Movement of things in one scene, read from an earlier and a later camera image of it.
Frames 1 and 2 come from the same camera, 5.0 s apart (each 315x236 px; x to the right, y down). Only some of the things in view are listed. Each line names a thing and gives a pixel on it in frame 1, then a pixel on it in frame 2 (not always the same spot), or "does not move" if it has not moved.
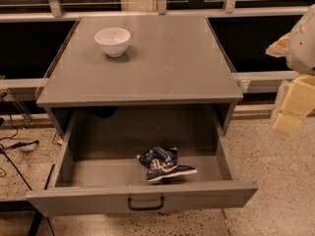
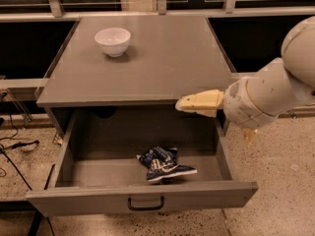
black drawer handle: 153,207 does not move
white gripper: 302,48 → 238,106
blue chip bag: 161,163 does not move
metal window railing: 253,82 does not move
